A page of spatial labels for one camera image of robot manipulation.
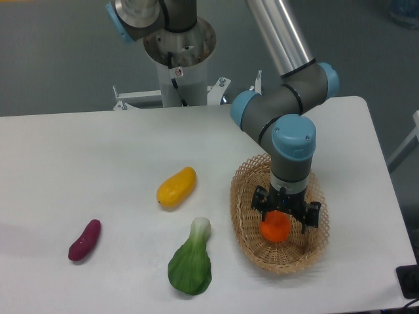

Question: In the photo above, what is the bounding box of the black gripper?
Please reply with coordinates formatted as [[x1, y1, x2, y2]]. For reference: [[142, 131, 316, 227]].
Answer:
[[251, 175, 321, 234]]

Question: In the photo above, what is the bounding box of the orange fruit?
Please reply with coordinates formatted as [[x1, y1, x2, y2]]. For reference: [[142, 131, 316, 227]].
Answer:
[[259, 211, 291, 243]]

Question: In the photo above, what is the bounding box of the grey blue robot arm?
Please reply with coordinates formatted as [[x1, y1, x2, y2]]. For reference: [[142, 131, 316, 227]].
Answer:
[[105, 1, 340, 227]]

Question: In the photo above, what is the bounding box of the woven wicker basket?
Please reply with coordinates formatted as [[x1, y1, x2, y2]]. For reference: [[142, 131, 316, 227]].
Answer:
[[230, 154, 330, 275]]

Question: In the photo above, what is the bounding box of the yellow mango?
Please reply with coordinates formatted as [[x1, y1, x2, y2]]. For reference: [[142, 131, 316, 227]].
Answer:
[[156, 167, 197, 209]]

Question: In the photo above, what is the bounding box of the green bok choy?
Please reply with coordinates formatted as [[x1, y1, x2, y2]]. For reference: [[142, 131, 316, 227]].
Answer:
[[168, 217, 212, 296]]

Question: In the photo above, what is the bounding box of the black device at edge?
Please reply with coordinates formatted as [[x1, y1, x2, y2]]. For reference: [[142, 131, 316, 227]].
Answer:
[[395, 264, 418, 300]]

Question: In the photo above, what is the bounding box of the purple sweet potato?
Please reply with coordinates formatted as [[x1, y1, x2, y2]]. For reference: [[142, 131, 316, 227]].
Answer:
[[68, 219, 101, 262]]

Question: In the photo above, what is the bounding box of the blue object top right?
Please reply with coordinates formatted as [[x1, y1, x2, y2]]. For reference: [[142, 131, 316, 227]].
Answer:
[[388, 0, 418, 29]]

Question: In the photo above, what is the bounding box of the white frame at right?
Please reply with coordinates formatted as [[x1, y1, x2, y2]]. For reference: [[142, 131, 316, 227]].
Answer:
[[386, 111, 418, 173]]

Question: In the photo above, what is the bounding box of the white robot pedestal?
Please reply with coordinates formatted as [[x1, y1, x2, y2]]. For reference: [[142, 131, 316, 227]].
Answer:
[[113, 18, 231, 110]]

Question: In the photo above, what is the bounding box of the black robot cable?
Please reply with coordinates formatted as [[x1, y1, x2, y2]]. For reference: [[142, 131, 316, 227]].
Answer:
[[166, 51, 189, 107]]

